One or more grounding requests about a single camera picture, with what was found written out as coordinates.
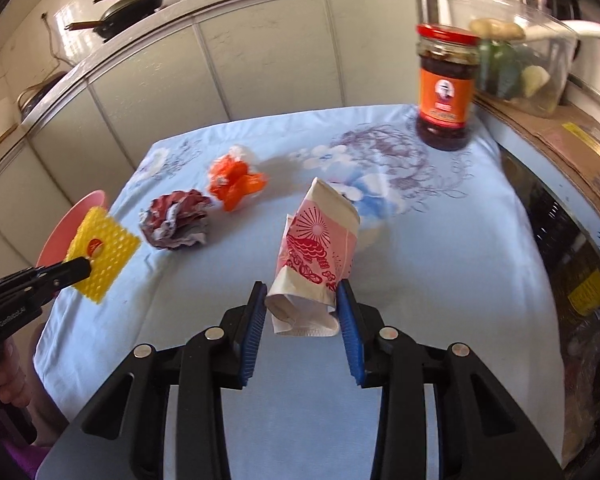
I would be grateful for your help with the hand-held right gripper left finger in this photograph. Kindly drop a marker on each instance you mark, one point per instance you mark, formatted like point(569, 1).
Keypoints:
point(252, 335)

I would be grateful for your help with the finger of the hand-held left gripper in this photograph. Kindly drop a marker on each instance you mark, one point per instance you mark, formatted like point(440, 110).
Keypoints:
point(70, 270)

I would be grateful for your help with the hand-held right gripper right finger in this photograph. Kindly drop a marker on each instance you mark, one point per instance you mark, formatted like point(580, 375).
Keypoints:
point(350, 335)

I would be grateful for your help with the yellow foam net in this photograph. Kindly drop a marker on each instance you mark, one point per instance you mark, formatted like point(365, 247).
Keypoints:
point(112, 250)

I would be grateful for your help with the paper bag with red print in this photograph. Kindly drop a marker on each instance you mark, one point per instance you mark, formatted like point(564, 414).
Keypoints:
point(315, 250)

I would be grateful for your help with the person's left hand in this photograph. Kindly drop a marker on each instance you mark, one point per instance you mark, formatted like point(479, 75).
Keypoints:
point(12, 375)

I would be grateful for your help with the crumpled maroon wrapper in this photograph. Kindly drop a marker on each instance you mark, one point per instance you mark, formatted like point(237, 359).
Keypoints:
point(175, 220)

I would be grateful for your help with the light blue floral tablecloth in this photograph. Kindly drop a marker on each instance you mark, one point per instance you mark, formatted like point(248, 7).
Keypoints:
point(430, 240)

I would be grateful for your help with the orange crumpled plastic bag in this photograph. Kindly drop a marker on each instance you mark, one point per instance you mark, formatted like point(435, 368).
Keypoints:
point(235, 182)

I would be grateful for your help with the purple clothing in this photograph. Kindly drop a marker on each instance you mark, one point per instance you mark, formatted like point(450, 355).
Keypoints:
point(27, 462)

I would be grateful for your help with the white glass door appliance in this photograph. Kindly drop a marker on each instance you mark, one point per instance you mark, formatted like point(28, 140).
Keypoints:
point(555, 240)

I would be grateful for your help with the sauce jar with orange label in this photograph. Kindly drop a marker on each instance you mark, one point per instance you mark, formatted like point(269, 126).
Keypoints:
point(445, 105)

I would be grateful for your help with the translucent plastic bag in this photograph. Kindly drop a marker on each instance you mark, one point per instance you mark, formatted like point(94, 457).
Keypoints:
point(595, 395)

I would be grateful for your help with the grey kitchen cabinet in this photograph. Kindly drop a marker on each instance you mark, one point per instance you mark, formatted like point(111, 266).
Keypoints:
point(260, 70)

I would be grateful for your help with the brown cardboard sheet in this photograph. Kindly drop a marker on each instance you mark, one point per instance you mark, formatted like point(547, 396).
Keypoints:
point(545, 140)

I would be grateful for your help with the green pepper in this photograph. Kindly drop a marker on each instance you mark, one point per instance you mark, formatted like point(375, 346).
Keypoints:
point(500, 67)

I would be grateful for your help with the pale yellow vegetable piece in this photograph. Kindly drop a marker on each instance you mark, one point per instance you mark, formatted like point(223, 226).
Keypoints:
point(535, 81)

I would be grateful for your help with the potato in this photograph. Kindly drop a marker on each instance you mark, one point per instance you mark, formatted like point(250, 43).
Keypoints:
point(495, 29)

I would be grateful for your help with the clear plastic container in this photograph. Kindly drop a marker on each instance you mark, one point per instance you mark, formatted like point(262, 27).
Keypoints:
point(555, 60)

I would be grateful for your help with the white radish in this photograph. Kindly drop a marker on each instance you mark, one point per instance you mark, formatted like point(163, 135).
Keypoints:
point(570, 29)

